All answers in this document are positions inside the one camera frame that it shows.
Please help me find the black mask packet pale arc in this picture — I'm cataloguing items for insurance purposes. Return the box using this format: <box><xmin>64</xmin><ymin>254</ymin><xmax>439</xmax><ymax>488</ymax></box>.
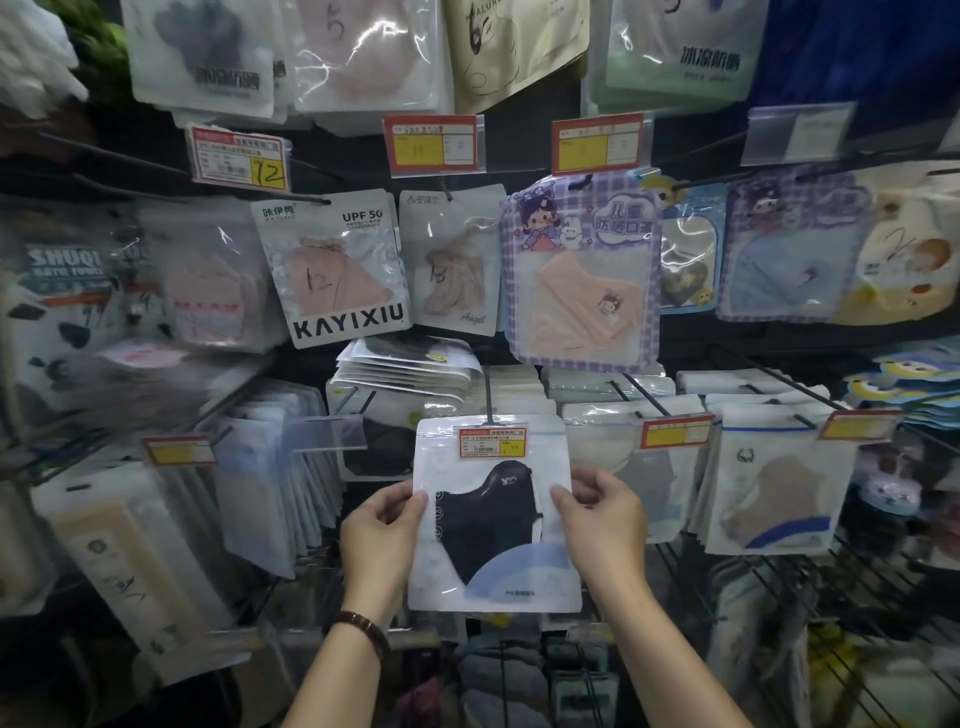
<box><xmin>407</xmin><ymin>414</ymin><xmax>584</xmax><ymax>616</ymax></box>

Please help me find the row of cream mask packets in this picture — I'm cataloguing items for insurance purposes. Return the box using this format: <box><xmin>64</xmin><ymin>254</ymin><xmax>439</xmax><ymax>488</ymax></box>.
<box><xmin>29</xmin><ymin>449</ymin><xmax>260</xmax><ymax>688</ymax></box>

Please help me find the person's right forearm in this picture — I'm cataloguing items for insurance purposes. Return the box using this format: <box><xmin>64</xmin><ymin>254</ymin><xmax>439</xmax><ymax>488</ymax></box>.
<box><xmin>599</xmin><ymin>581</ymin><xmax>751</xmax><ymax>728</ymax></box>

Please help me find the white packet beige mask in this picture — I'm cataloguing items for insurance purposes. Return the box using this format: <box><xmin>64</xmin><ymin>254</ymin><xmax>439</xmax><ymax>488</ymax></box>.
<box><xmin>397</xmin><ymin>183</ymin><xmax>508</xmax><ymax>337</ymax></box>

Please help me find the person's left hand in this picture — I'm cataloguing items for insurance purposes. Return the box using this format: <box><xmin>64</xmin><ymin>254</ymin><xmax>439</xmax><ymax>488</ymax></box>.
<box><xmin>339</xmin><ymin>479</ymin><xmax>430</xmax><ymax>628</ymax></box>

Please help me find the clear holder white paper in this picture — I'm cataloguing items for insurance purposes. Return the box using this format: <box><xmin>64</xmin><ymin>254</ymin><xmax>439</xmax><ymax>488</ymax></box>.
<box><xmin>740</xmin><ymin>101</ymin><xmax>859</xmax><ymax>168</ymax></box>

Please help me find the clear tag holder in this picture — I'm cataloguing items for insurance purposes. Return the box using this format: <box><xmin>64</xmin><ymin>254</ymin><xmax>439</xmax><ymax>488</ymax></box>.
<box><xmin>288</xmin><ymin>416</ymin><xmax>369</xmax><ymax>454</ymax></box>

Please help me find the cream cartoon girl packet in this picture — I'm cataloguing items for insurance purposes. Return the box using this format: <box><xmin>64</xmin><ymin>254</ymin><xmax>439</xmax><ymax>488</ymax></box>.
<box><xmin>832</xmin><ymin>161</ymin><xmax>960</xmax><ymax>328</ymax></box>

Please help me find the black white towel packet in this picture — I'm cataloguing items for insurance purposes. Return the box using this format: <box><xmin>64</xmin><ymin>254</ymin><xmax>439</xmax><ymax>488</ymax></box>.
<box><xmin>0</xmin><ymin>224</ymin><xmax>144</xmax><ymax>444</ymax></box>

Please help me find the grey packet pink mask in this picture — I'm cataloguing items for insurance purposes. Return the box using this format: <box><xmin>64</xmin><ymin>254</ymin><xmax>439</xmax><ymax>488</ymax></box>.
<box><xmin>249</xmin><ymin>187</ymin><xmax>414</xmax><ymax>352</ymax></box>

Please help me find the clear packet pink mask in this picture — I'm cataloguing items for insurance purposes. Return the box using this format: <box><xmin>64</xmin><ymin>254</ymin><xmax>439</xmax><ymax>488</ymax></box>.
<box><xmin>134</xmin><ymin>198</ymin><xmax>290</xmax><ymax>354</ymax></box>

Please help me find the blue cartoon packet dark mask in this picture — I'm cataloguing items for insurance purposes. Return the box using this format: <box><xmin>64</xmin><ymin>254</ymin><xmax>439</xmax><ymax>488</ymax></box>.
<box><xmin>637</xmin><ymin>173</ymin><xmax>729</xmax><ymax>316</ymax></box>

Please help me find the purple checked packet blue mask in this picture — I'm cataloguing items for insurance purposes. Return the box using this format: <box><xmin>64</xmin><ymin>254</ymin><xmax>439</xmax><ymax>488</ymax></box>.
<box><xmin>716</xmin><ymin>166</ymin><xmax>875</xmax><ymax>325</ymax></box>

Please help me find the white red price tag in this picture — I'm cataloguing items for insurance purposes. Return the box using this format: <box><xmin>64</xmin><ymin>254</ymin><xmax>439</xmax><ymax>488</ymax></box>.
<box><xmin>457</xmin><ymin>425</ymin><xmax>529</xmax><ymax>461</ymax></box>

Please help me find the purple checked packet pink mask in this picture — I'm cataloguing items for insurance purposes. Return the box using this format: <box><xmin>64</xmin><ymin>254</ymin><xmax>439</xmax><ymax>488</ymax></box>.
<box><xmin>498</xmin><ymin>168</ymin><xmax>665</xmax><ymax>375</ymax></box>

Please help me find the row of pale hanging packets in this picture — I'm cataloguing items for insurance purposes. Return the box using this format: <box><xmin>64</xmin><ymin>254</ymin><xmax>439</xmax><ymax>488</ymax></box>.
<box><xmin>704</xmin><ymin>558</ymin><xmax>819</xmax><ymax>728</ymax></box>

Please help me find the stack of blue cartoon packets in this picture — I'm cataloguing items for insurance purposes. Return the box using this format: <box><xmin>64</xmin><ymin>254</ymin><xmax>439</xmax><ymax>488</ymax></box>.
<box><xmin>843</xmin><ymin>341</ymin><xmax>960</xmax><ymax>433</ymax></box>

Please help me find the person's right hand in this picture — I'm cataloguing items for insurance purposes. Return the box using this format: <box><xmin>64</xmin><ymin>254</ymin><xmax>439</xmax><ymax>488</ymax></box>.
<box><xmin>549</xmin><ymin>468</ymin><xmax>650</xmax><ymax>601</ymax></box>

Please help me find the cream line-drawing mask packet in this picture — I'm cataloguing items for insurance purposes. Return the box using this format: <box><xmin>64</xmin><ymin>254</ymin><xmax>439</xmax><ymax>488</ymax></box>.
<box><xmin>442</xmin><ymin>0</ymin><xmax>592</xmax><ymax>115</ymax></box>

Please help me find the glossy packet pink mask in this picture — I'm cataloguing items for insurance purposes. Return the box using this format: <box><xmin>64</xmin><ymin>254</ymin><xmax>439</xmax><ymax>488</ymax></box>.
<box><xmin>281</xmin><ymin>0</ymin><xmax>455</xmax><ymax>136</ymax></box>

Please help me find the white fluffy item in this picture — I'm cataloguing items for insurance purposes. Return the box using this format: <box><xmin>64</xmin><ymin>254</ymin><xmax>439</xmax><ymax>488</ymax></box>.
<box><xmin>0</xmin><ymin>0</ymin><xmax>90</xmax><ymax>121</ymax></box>

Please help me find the pale green mask packet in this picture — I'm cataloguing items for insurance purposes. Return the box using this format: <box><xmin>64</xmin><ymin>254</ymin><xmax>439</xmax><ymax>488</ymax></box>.
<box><xmin>583</xmin><ymin>0</ymin><xmax>770</xmax><ymax>118</ymax></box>

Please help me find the dark beaded bracelet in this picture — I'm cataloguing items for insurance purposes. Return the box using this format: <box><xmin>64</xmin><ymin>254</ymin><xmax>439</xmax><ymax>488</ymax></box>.
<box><xmin>324</xmin><ymin>609</ymin><xmax>393</xmax><ymax>663</ymax></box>

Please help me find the row of grey folded items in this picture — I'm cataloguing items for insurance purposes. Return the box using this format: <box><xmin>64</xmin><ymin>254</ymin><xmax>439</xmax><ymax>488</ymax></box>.
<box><xmin>457</xmin><ymin>633</ymin><xmax>553</xmax><ymax>728</ymax></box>

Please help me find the row of translucent mask packets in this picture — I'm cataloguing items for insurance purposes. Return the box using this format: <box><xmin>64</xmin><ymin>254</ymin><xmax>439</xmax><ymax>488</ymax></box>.
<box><xmin>213</xmin><ymin>378</ymin><xmax>348</xmax><ymax>580</ymax></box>

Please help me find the blue white bunny toy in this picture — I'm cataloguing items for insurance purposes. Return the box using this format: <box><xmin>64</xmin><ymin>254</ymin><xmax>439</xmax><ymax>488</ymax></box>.
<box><xmin>854</xmin><ymin>468</ymin><xmax>924</xmax><ymax>526</ymax></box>

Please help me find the red yellow price tag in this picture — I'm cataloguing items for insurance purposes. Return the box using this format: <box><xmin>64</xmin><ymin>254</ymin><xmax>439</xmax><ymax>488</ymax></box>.
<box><xmin>551</xmin><ymin>110</ymin><xmax>654</xmax><ymax>178</ymax></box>
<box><xmin>140</xmin><ymin>434</ymin><xmax>219</xmax><ymax>468</ymax></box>
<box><xmin>382</xmin><ymin>112</ymin><xmax>487</xmax><ymax>179</ymax></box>
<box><xmin>817</xmin><ymin>408</ymin><xmax>904</xmax><ymax>444</ymax></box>
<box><xmin>639</xmin><ymin>413</ymin><xmax>716</xmax><ymax>451</ymax></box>

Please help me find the white packet grey mask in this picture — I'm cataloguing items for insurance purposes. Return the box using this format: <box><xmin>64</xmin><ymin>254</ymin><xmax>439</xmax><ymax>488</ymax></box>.
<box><xmin>119</xmin><ymin>0</ymin><xmax>290</xmax><ymax>129</ymax></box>

